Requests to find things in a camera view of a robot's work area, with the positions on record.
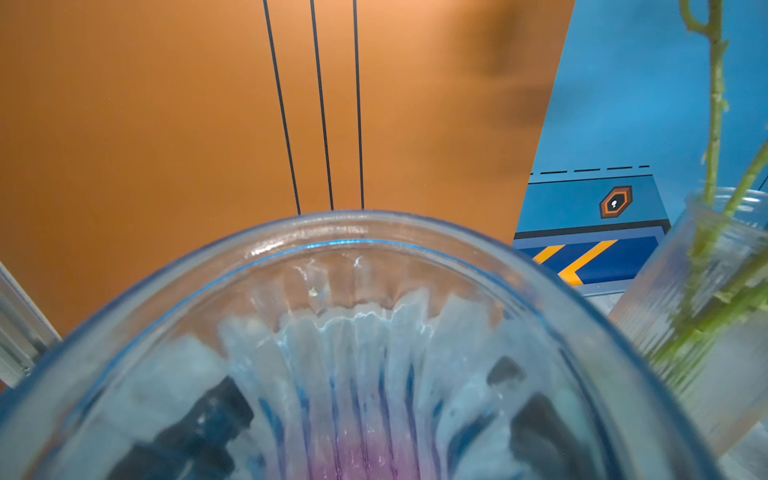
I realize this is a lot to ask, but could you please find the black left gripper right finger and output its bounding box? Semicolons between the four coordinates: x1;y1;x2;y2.
485;356;600;479

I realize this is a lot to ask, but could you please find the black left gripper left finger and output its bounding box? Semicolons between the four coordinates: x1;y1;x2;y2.
108;376;254;479

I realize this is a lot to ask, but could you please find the purple ribbed glass vase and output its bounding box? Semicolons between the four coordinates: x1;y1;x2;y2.
1;211;721;479

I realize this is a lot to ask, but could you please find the clear ribbed glass vase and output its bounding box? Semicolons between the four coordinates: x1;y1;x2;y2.
609;188;767;456

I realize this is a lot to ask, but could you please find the pink peony flower stem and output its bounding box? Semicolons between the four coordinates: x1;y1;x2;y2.
649;1;767;369

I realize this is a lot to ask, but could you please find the left aluminium corner post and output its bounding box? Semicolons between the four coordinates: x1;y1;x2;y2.
1;264;62;388

